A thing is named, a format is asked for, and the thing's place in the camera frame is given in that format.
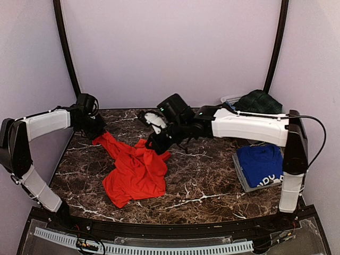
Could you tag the dark green plaid garment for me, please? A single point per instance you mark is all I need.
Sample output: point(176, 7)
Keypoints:
point(258, 101)

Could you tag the blue printed t-shirt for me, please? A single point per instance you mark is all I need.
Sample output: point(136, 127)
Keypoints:
point(261, 166)

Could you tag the left black frame post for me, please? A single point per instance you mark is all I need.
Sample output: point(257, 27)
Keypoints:
point(57, 4)

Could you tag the black frame post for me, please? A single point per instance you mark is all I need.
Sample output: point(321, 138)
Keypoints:
point(57, 4)
point(277, 45)

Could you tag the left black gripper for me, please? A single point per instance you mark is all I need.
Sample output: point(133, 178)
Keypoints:
point(102, 124)

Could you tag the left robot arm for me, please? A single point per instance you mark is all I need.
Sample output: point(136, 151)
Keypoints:
point(18, 134)

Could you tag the white slotted cable duct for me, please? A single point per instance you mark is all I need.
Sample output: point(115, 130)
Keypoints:
point(92, 247)

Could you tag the grey folded garment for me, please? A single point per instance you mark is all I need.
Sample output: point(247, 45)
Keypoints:
point(244, 183)

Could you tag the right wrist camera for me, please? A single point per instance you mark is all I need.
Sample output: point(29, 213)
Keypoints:
point(172, 107)

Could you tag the right black frame post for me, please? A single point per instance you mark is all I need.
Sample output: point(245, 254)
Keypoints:
point(277, 45)

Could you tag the black front rail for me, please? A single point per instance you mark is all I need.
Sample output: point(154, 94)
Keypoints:
point(257, 228)

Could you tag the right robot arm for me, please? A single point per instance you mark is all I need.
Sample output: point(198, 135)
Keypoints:
point(283, 130)

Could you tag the red t-shirt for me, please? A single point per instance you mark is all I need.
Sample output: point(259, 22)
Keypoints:
point(139, 172)

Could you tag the white laundry basket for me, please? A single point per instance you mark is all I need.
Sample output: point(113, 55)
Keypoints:
point(231, 98)

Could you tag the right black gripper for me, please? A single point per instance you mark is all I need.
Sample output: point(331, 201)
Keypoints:
point(159, 148)

